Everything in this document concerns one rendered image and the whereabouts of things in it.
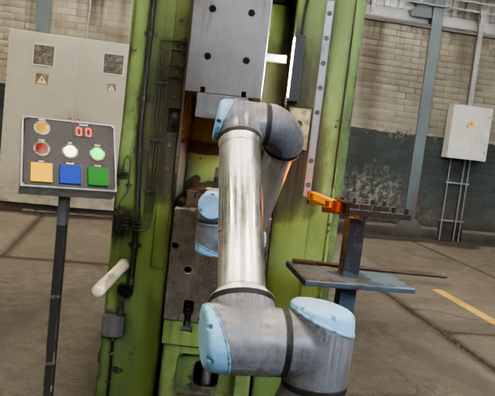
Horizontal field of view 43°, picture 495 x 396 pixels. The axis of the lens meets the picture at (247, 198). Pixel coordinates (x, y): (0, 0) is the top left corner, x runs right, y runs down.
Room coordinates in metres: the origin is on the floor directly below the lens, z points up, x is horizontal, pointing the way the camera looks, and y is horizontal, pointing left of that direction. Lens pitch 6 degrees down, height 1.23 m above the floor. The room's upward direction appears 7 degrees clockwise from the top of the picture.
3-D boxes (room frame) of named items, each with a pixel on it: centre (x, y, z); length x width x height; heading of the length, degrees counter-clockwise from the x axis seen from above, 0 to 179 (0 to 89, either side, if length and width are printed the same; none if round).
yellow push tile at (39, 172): (2.22, 0.74, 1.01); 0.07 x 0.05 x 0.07; 115
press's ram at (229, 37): (2.67, 0.10, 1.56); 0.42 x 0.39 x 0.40; 0
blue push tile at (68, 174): (2.26, 0.65, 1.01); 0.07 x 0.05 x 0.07; 115
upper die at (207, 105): (2.67, 0.14, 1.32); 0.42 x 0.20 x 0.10; 0
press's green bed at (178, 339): (2.68, 0.09, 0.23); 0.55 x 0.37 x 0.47; 0
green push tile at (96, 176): (2.30, 0.56, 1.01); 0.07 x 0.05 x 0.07; 115
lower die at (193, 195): (2.67, 0.14, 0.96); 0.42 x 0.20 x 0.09; 0
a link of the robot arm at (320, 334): (1.37, -0.19, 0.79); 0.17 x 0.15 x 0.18; 100
